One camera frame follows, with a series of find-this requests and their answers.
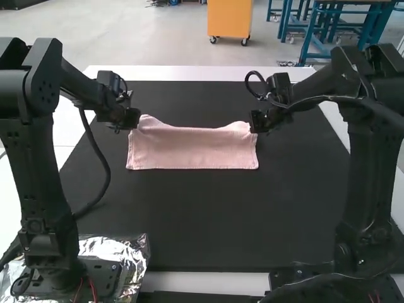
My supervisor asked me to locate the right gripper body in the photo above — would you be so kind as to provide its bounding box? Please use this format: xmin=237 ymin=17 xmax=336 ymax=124
xmin=249 ymin=109 xmax=272 ymax=134

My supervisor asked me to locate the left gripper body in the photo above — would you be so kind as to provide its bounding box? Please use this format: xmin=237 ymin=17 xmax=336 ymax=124
xmin=117 ymin=107 xmax=141 ymax=131

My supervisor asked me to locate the pale towel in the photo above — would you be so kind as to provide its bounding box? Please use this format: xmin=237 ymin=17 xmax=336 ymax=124
xmin=125 ymin=114 xmax=261 ymax=172

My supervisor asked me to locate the yellow wheeled cart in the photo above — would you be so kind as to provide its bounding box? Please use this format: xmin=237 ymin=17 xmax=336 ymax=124
xmin=206 ymin=0 xmax=255 ymax=47

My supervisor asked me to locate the blue workbench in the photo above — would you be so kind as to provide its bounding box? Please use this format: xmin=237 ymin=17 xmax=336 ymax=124
xmin=266 ymin=0 xmax=404 ymax=68

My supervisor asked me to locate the black mat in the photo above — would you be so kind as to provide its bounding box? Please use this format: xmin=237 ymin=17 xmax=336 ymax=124
xmin=59 ymin=80 xmax=404 ymax=273

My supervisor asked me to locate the silver foil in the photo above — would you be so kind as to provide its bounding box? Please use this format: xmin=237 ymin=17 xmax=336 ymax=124
xmin=0 ymin=232 xmax=150 ymax=300

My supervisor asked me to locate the black cable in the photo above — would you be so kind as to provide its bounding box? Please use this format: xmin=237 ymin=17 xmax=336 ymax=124
xmin=71 ymin=105 xmax=112 ymax=219
xmin=245 ymin=70 xmax=273 ymax=102

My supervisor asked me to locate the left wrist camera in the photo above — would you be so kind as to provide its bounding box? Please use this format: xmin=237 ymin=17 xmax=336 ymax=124
xmin=96 ymin=70 xmax=129 ymax=96

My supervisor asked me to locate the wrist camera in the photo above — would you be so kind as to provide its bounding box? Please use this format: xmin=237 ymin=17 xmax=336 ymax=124
xmin=96 ymin=70 xmax=129 ymax=96
xmin=266 ymin=72 xmax=292 ymax=99

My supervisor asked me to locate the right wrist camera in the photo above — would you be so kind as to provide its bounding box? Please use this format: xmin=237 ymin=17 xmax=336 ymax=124
xmin=266 ymin=72 xmax=292 ymax=99

